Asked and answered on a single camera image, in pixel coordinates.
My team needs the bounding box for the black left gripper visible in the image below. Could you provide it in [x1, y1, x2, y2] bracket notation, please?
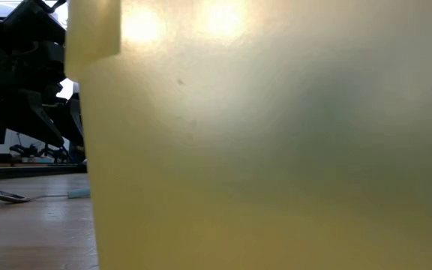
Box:
[0, 37, 86, 148]

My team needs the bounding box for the light-blue-handled silver utensil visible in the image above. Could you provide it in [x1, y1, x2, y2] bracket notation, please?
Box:
[0, 175, 92, 204]

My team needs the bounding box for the yellow plastic bin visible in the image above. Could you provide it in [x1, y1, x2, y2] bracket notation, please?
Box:
[64, 0, 432, 270]

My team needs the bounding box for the person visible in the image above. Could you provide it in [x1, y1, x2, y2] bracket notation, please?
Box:
[68, 144, 88, 165]

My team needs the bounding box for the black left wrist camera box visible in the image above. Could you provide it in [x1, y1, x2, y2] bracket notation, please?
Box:
[1, 0, 68, 46]

